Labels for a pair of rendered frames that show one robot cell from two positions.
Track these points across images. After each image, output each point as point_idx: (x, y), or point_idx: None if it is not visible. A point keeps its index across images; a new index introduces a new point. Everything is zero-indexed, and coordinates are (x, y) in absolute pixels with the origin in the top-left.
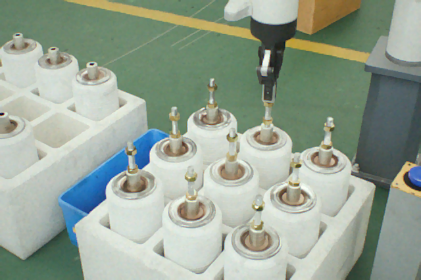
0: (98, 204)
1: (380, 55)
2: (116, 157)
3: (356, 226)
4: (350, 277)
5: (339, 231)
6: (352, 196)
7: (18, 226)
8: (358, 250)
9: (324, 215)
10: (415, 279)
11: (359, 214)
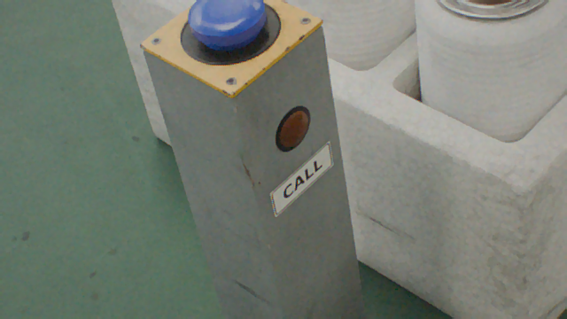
0: None
1: None
2: None
3: (420, 182)
4: (429, 313)
5: (336, 87)
6: (469, 128)
7: None
8: (477, 306)
9: (394, 67)
10: (201, 243)
11: (426, 162)
